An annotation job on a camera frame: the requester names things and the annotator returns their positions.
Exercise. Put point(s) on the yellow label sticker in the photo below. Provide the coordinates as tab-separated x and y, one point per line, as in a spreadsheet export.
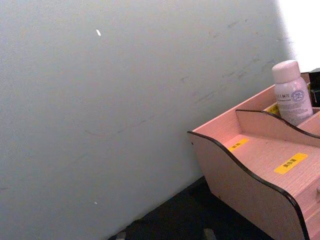
238	145
290	163
273	109

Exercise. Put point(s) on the black box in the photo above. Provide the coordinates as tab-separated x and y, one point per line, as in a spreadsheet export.
315	85

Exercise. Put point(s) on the pale wooden desk organizer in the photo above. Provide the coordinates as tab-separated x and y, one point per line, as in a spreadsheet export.
252	185

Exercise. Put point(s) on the black table cloth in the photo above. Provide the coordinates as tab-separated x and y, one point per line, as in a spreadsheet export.
185	217

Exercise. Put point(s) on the white plastic bottle with label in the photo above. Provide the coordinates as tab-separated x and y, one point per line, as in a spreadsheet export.
292	100

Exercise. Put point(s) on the pale grey wall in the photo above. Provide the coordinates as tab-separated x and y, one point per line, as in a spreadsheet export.
100	100

